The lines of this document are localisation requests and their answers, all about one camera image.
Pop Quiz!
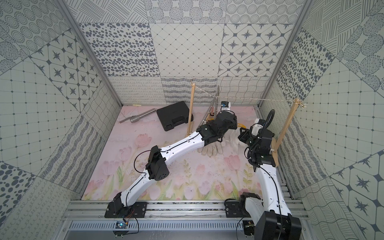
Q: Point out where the grey clip hanger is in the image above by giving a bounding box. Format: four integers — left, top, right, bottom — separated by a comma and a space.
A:
206, 86, 220, 122

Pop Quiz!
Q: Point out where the blue dotted glove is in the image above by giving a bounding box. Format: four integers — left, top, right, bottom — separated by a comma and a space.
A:
225, 127, 247, 152

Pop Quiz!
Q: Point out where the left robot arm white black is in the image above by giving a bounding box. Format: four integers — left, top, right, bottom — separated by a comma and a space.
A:
108, 110, 238, 216

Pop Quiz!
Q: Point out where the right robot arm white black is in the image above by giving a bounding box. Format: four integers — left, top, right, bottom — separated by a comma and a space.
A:
238, 110, 302, 240

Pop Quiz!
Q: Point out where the black flat pad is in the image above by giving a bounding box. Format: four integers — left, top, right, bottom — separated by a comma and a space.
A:
156, 101, 190, 132

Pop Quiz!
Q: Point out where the grey metal cylinder tool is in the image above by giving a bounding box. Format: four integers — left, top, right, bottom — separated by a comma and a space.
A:
119, 109, 156, 124

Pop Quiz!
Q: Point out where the small circuit board left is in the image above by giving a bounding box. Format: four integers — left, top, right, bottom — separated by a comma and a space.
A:
113, 222, 129, 237

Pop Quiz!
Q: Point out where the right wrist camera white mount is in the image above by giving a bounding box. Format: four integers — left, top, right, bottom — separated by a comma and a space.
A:
252, 118, 266, 136

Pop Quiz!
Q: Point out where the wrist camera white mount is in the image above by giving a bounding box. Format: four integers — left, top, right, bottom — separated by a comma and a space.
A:
252, 118, 266, 136
221, 101, 231, 111

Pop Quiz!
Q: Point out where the wooden drying rack frame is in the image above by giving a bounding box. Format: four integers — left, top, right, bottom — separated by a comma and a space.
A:
186, 82, 304, 167

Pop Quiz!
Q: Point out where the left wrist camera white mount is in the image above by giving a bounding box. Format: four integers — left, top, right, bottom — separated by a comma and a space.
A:
221, 101, 231, 111

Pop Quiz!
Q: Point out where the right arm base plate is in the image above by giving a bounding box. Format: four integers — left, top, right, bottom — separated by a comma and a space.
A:
224, 199, 250, 218

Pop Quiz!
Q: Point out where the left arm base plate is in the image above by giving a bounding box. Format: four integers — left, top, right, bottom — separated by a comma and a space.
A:
104, 202, 148, 219

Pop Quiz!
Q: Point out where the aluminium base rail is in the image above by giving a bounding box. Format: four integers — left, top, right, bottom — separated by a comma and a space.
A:
61, 200, 310, 221

